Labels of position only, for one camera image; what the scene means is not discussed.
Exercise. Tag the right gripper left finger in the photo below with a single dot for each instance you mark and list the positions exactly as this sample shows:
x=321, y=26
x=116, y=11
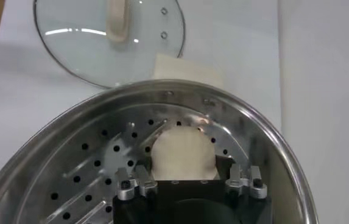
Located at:
x=137, y=185

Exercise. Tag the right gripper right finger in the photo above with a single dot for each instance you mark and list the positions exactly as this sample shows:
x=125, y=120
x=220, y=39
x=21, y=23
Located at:
x=244, y=182

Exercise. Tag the white steamed baozi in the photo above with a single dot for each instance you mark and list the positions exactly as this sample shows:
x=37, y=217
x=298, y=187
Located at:
x=183, y=152

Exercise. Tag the perforated steel steamer basket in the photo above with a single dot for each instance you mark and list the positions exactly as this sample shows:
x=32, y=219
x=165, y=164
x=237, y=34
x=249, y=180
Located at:
x=70, y=128

